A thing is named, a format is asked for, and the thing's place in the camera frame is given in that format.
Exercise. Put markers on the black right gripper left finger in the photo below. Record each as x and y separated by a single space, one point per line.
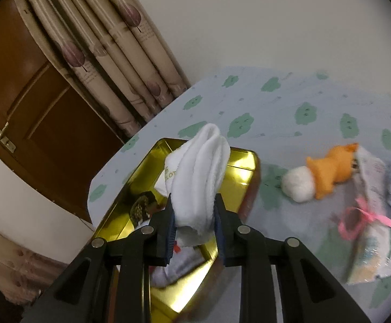
149 246

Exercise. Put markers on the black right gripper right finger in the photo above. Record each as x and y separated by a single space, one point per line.
241 246

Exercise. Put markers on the white towel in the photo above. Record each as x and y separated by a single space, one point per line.
192 177

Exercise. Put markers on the red gold toffee tin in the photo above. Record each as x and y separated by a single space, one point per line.
188 279

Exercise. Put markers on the orange plush toy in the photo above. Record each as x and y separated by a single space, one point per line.
318 178

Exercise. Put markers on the pink ribbon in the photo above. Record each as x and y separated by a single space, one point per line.
363 220

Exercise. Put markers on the blue green-patterned bedsheet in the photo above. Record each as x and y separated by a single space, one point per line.
284 118

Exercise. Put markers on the green white wipes packet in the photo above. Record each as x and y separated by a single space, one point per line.
372 257

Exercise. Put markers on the beige patterned curtain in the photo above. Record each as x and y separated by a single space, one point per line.
109 53

